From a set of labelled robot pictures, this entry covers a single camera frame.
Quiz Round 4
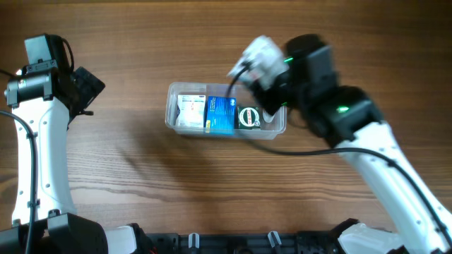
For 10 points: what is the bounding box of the green round tin box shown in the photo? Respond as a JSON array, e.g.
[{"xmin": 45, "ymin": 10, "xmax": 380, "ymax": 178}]
[{"xmin": 237, "ymin": 107, "xmax": 261, "ymax": 130}]

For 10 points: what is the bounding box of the blue medicine box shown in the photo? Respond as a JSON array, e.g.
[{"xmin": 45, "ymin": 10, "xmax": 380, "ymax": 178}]
[{"xmin": 205, "ymin": 96, "xmax": 236, "ymax": 135}]

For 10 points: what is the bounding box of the white medicine box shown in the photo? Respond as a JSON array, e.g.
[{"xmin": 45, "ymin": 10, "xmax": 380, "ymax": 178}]
[{"xmin": 175, "ymin": 95, "xmax": 206, "ymax": 128}]

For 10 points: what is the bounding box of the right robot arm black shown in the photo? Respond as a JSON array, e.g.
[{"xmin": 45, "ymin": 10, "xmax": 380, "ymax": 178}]
[{"xmin": 241, "ymin": 34, "xmax": 451, "ymax": 253}]

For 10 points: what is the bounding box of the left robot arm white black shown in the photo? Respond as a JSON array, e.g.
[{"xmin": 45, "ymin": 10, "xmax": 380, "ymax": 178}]
[{"xmin": 1, "ymin": 34, "xmax": 151, "ymax": 253}]

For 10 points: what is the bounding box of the clear plastic container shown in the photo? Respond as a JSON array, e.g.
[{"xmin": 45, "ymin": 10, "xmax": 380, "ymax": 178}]
[{"xmin": 165, "ymin": 82, "xmax": 287, "ymax": 140}]

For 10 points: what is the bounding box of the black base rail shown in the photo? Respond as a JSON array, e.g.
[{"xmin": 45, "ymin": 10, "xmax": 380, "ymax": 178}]
[{"xmin": 147, "ymin": 231, "xmax": 343, "ymax": 254}]

